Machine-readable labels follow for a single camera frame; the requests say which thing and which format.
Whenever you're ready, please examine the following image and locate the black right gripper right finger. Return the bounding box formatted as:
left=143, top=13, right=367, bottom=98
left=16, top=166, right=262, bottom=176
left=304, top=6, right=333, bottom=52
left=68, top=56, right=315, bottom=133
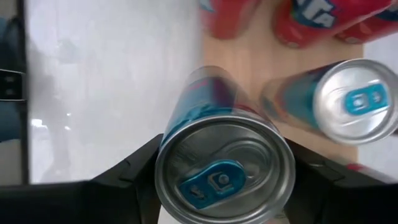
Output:
left=284, top=138, right=398, bottom=224

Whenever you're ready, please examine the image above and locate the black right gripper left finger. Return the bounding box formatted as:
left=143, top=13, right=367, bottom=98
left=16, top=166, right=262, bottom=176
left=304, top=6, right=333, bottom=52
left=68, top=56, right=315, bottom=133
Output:
left=0, top=133, right=164, bottom=224

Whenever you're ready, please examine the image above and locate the blue silver Red Bull can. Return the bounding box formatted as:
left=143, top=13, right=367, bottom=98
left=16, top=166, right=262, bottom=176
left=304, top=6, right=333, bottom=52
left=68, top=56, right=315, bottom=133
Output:
left=260, top=58, right=398, bottom=146
left=154, top=65, right=296, bottom=224

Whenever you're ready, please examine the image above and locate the wooden board tray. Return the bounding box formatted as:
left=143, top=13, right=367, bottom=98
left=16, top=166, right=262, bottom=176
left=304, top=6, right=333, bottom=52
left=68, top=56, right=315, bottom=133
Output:
left=200, top=0, right=364, bottom=166

